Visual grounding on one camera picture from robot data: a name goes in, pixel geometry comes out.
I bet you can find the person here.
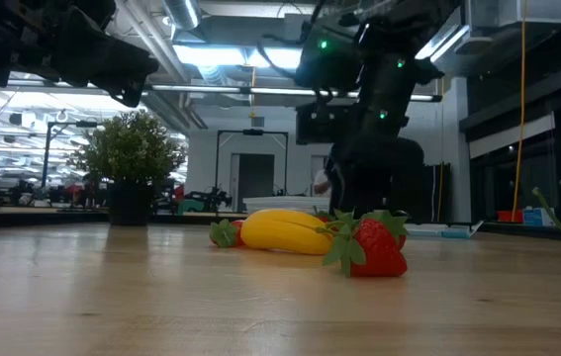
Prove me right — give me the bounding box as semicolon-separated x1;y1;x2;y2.
312;167;333;198

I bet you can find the black metal stand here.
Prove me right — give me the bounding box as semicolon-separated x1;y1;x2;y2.
41;121;98;189

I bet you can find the clear lid with teal rim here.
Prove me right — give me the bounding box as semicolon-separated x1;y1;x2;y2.
403;222;485;240

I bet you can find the red box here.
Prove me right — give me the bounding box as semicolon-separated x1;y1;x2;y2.
496;210;525;224

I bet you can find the black standing panel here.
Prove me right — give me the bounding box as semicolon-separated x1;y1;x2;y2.
422;161;453;224

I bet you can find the clear plastic tupperware container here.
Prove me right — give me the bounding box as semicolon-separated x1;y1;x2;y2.
242;195;331;216

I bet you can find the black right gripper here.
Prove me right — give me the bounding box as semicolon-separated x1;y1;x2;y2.
327;116;424;213

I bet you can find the yellow toy banana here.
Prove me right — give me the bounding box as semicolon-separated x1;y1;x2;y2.
239;208;335;257

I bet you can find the white and blue box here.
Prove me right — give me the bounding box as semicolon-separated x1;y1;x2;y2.
522;206;557;228

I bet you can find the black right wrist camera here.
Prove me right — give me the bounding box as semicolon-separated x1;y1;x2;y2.
295;102;356;146

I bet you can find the green machine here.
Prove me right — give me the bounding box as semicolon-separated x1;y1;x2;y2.
176;197;207;217

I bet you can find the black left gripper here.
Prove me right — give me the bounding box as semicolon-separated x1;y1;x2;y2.
0;0;160;108

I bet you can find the green artificial potted plant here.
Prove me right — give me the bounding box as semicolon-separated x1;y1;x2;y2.
65;110;188;227

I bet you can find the silver round air duct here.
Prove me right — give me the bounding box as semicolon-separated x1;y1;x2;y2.
160;0;203;31

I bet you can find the long white tube light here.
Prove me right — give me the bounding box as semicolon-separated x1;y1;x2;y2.
122;82;443;104

